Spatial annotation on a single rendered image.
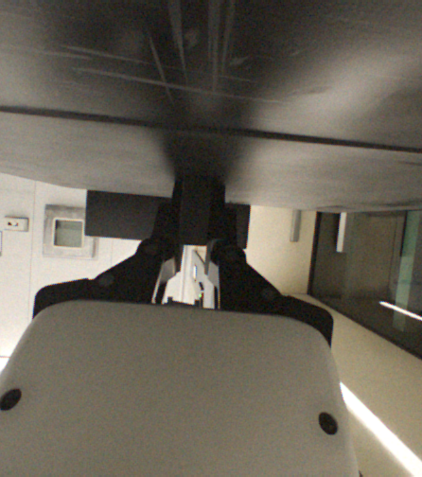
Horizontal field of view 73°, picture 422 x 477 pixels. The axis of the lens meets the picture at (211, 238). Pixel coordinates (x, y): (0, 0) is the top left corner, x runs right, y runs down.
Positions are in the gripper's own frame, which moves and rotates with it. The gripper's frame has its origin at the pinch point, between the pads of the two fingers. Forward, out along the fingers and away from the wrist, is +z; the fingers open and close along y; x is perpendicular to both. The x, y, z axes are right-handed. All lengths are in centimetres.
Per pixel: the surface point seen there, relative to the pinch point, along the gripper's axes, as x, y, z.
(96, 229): -25.7, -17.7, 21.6
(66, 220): -258, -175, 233
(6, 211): -257, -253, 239
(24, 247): -290, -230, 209
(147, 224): -24.9, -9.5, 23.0
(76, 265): -309, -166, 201
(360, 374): -55, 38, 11
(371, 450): -39.5, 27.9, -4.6
